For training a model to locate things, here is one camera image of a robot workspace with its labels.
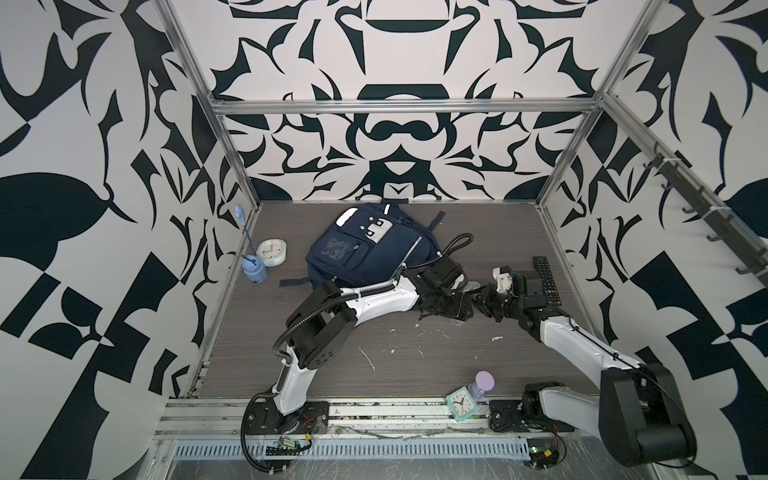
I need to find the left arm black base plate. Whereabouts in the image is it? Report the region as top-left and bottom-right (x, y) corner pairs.
(242, 399), (330, 435)

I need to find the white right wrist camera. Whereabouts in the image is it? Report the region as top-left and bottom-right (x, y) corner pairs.
(492, 266), (514, 294)

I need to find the right circuit board green light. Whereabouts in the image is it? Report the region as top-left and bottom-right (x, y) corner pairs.
(525, 435), (567, 470)

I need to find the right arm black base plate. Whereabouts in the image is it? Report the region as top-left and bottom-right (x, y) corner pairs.
(488, 399), (528, 433)

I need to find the purple lidded small bottle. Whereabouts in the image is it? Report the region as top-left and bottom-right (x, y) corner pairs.
(468, 371), (495, 401)

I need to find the left small circuit board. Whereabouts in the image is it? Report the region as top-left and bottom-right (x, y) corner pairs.
(264, 436), (313, 458)

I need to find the navy blue student backpack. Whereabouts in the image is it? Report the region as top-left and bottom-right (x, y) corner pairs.
(279, 202), (445, 288)

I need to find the light blue round wall clock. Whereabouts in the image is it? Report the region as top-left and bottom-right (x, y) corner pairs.
(256, 238), (287, 268)

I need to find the white perforated cable tray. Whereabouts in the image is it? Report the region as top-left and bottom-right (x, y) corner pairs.
(170, 436), (529, 462)

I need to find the clear plastic ruler case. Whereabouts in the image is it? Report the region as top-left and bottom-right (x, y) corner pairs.
(448, 276), (483, 297)

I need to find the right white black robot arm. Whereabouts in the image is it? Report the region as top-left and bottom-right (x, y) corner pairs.
(464, 269), (698, 468)

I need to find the small green alarm clock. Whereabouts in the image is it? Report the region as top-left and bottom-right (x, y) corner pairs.
(445, 386), (478, 422)

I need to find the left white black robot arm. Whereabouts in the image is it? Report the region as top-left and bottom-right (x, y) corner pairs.
(271, 256), (472, 417)

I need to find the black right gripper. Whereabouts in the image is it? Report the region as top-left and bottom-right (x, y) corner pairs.
(463, 283), (524, 321)

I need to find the wall mounted hook rail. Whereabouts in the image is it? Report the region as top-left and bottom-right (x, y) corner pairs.
(643, 140), (768, 277)

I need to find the black tv remote control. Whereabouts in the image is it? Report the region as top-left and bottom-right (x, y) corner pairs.
(532, 256), (562, 307)

